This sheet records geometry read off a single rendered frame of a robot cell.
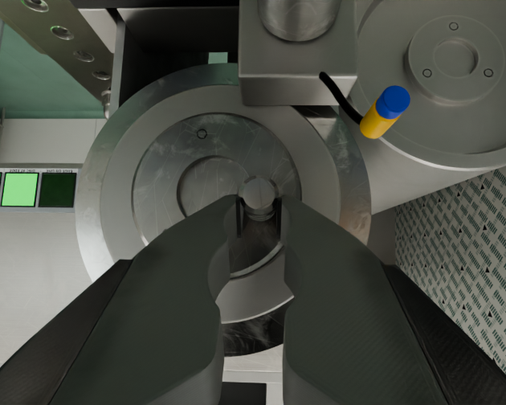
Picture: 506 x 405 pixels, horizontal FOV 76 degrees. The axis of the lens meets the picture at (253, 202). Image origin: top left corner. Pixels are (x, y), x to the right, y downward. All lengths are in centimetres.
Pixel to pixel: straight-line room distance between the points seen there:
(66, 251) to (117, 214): 41
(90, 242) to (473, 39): 22
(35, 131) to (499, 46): 365
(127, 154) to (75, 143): 330
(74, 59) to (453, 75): 44
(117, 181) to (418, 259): 30
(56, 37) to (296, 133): 37
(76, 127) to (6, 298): 297
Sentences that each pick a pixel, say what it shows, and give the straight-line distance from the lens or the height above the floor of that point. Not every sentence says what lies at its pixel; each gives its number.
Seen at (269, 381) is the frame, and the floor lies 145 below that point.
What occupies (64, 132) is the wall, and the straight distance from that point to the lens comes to 356.
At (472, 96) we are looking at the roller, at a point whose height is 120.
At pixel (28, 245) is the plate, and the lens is 61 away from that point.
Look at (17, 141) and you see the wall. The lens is 379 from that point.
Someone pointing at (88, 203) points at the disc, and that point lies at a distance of 18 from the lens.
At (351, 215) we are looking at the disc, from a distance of 16.
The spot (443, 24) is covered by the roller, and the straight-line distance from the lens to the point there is 22.
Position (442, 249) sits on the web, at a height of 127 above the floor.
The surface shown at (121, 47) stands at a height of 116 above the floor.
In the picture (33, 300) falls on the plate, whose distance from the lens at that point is 60.
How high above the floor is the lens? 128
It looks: 9 degrees down
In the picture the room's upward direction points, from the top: 179 degrees counter-clockwise
